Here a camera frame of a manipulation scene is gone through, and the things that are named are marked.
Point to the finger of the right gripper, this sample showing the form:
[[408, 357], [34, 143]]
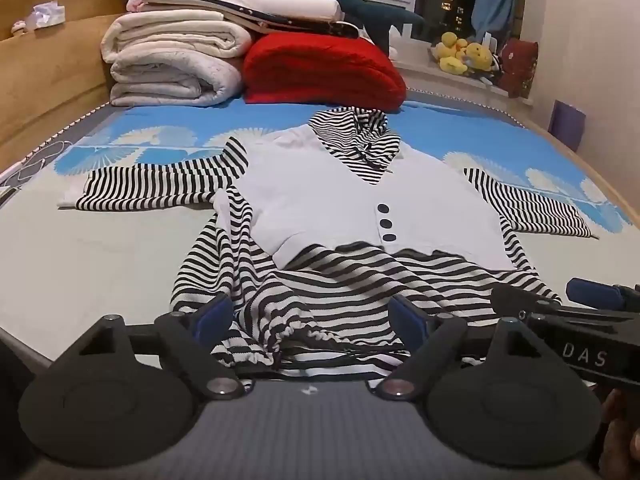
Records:
[[602, 296], [530, 309]]

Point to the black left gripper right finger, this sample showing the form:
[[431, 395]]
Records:
[[521, 406]]

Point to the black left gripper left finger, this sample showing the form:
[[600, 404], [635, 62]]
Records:
[[125, 393]]

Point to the black white striped hooded garment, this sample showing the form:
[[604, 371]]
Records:
[[316, 228]]

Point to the white folded clothes stack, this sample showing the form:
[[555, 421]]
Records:
[[323, 17]]

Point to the person's right hand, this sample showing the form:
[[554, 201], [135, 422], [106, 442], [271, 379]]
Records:
[[620, 455]]

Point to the blue white patterned bedsheet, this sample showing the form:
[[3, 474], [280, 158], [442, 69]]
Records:
[[61, 269]]

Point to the purple box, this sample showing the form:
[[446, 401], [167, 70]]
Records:
[[567, 124]]

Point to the yellow plush toys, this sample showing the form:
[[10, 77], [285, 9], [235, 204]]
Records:
[[459, 57]]

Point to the red folded blanket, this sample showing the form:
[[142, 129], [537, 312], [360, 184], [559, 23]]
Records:
[[295, 67]]

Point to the wooden bed headboard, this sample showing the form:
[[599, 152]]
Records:
[[51, 76]]

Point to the cream folded quilt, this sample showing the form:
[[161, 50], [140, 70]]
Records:
[[174, 57]]

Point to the tissue pack on headboard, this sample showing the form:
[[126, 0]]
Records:
[[45, 15]]

